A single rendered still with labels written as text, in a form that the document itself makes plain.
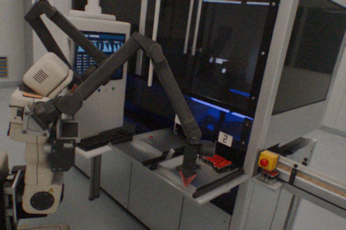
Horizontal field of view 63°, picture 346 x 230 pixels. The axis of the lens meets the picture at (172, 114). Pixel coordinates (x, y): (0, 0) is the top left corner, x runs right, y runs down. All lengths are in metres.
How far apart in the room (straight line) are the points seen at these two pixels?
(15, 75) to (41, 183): 5.21
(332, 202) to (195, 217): 0.80
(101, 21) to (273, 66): 1.05
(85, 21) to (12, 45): 4.72
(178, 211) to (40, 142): 1.04
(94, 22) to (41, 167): 0.89
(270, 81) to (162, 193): 1.11
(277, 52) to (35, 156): 1.20
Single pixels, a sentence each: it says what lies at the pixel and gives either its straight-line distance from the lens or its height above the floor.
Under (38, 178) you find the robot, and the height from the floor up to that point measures 0.84.
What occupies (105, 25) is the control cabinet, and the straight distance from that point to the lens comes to 1.88.
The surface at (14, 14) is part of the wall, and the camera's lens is 6.43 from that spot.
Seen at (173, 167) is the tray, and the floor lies 0.88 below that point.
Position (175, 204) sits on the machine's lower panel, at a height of 0.43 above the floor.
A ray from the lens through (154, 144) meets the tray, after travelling 1.72.
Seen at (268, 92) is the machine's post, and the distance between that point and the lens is 1.42.
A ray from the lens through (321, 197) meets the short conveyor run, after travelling 1.56.
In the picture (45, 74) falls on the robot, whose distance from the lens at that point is 1.28.
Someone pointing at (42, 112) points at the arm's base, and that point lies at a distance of 1.16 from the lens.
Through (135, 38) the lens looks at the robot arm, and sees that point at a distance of 1.13.
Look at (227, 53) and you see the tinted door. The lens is 1.55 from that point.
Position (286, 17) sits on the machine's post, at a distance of 1.40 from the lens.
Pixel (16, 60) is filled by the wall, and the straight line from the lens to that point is 6.51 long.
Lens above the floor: 1.58
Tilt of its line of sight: 18 degrees down
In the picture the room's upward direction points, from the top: 8 degrees clockwise
